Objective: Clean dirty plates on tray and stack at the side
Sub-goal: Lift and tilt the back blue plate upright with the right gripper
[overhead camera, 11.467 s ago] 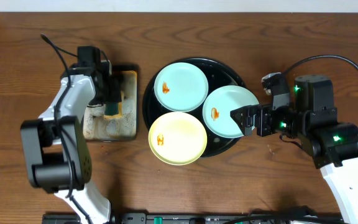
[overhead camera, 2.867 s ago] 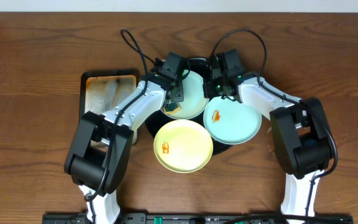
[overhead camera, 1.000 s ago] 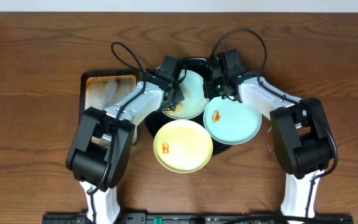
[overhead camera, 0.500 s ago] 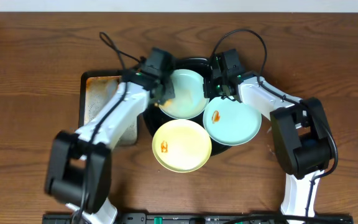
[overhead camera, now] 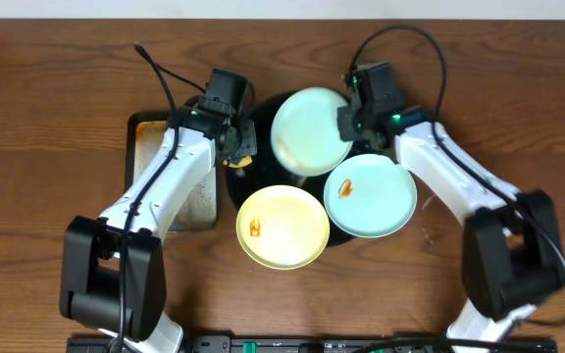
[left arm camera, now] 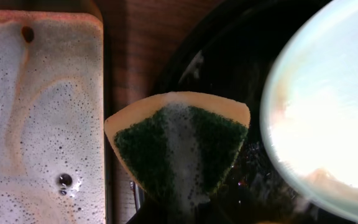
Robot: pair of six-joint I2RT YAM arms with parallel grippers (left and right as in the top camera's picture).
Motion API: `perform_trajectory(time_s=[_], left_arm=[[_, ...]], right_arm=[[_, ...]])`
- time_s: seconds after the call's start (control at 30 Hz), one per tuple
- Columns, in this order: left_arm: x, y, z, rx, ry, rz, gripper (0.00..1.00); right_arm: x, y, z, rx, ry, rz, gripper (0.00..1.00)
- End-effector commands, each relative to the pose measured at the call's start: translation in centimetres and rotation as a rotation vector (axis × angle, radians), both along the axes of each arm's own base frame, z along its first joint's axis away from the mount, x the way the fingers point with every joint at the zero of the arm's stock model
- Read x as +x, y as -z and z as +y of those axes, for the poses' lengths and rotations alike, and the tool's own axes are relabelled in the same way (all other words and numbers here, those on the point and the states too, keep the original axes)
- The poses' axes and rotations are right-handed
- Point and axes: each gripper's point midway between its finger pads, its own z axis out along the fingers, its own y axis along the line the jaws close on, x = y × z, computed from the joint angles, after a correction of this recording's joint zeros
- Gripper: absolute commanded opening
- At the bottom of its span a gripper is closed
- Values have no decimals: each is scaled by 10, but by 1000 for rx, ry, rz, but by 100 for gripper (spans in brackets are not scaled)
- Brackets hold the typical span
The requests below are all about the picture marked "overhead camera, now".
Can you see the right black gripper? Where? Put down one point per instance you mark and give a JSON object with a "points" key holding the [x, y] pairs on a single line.
{"points": [[348, 130]]}

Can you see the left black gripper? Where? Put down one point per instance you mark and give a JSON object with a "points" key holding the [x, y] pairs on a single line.
{"points": [[242, 132]]}

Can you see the yellow green sponge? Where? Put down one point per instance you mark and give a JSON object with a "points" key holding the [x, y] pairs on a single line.
{"points": [[239, 163]]}

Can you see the light blue plate top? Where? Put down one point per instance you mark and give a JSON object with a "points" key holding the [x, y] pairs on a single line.
{"points": [[304, 134]]}

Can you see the light blue plate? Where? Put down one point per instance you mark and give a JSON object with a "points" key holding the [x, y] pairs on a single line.
{"points": [[304, 134], [370, 196]]}

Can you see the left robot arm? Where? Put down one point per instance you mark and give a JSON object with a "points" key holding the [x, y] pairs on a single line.
{"points": [[113, 275]]}

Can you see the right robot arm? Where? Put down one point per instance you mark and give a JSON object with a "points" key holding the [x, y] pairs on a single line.
{"points": [[512, 258]]}

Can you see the black round tray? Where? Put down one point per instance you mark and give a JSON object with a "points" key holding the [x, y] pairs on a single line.
{"points": [[265, 170]]}

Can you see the black rectangular soapy tray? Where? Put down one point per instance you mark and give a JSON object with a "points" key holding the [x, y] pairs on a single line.
{"points": [[144, 136]]}

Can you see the light blue plate right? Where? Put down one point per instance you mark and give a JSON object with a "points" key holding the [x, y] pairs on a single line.
{"points": [[370, 196]]}

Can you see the yellow plate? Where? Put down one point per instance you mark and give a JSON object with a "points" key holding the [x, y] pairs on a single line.
{"points": [[282, 227]]}

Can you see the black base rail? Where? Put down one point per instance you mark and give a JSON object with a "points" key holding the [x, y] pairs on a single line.
{"points": [[225, 344]]}

